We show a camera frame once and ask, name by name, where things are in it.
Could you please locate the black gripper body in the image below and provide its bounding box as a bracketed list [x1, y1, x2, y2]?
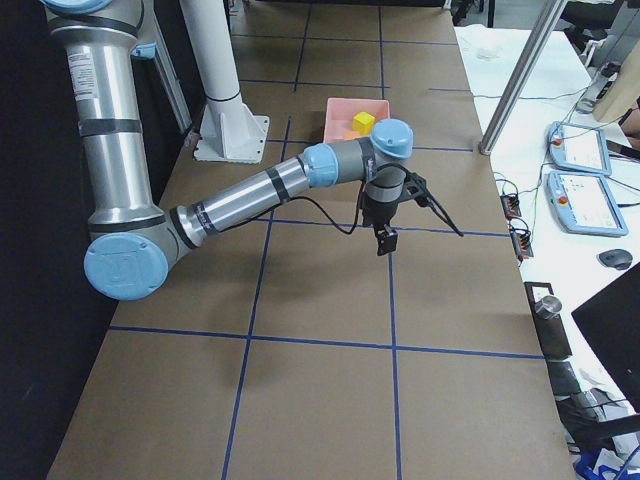
[360, 197, 398, 231]

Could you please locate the orange foam block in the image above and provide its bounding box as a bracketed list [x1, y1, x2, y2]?
[343, 131, 363, 141]

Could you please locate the yellow foam block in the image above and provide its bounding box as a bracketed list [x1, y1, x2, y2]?
[352, 111, 377, 136]

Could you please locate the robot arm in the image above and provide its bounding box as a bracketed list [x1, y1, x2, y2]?
[45, 1, 414, 301]

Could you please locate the pink plastic bin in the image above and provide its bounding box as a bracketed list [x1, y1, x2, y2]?
[323, 97, 391, 143]

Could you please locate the orange connector board far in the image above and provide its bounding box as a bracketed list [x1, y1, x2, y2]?
[500, 193, 522, 219]

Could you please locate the orange connector board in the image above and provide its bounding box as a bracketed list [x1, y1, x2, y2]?
[500, 193, 522, 219]
[509, 223, 534, 262]

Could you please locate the orange connector board near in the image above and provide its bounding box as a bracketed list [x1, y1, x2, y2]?
[509, 223, 534, 262]

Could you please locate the white mounting column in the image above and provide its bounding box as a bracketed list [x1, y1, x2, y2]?
[180, 0, 270, 164]

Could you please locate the silver metal cylinder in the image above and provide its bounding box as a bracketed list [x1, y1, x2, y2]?
[534, 295, 562, 320]

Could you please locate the lower teach pendant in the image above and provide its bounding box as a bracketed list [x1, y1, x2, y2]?
[546, 170, 629, 238]

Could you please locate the teach pendant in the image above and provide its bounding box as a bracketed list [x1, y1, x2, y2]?
[546, 170, 629, 238]
[547, 121, 612, 176]

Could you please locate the upper teach pendant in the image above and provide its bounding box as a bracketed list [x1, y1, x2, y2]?
[547, 121, 612, 176]

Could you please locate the black computer mouse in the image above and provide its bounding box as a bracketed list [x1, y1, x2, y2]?
[596, 249, 633, 271]

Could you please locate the black monitor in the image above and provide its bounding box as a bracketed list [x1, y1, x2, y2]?
[572, 265, 639, 410]

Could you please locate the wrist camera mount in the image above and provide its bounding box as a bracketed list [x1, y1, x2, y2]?
[400, 172, 432, 208]

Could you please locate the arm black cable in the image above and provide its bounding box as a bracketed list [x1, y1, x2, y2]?
[289, 162, 465, 238]

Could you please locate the aluminium frame post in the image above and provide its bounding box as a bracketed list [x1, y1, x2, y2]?
[478, 0, 568, 156]

